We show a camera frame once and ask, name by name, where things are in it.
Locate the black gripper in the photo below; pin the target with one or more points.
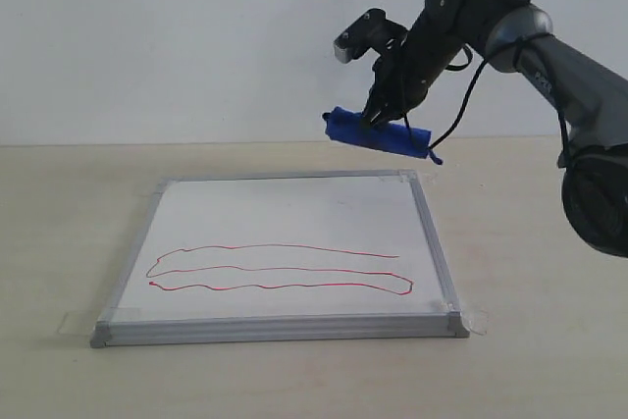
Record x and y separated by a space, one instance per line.
404 75

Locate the blue cloth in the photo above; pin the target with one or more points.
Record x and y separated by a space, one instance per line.
347 127

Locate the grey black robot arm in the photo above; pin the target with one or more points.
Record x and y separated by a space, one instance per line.
515 36

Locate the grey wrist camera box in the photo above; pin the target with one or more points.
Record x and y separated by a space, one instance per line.
373 30

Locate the white board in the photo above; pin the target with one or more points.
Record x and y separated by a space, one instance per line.
336 255

